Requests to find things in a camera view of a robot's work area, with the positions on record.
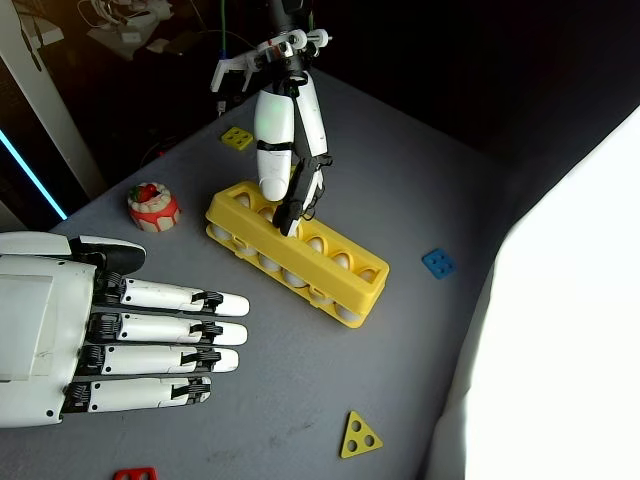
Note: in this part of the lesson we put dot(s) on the toy strawberry cake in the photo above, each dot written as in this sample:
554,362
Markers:
152,207

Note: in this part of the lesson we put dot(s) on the grey table cloth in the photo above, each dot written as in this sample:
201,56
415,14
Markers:
300,375

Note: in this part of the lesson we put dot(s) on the red block with holes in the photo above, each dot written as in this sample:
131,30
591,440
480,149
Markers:
135,474

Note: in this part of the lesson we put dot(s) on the cyan light strip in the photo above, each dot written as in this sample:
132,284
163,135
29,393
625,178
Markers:
30,172

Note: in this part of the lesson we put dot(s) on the blue square block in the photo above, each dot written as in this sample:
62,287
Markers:
439,263

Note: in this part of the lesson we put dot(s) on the yellow square block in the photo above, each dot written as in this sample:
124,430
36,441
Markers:
236,138

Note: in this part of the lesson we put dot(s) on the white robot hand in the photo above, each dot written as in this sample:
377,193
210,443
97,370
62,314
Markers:
40,325
274,130

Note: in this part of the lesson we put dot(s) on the white backdrop sheet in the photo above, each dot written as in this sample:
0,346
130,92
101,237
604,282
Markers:
575,300

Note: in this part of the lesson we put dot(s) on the yellow triangle block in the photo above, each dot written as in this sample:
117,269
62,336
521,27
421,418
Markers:
361,436

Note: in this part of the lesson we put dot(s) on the white post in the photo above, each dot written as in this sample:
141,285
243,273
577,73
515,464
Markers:
50,100

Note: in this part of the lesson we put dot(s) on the yellow egg carton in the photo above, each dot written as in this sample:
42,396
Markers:
300,255

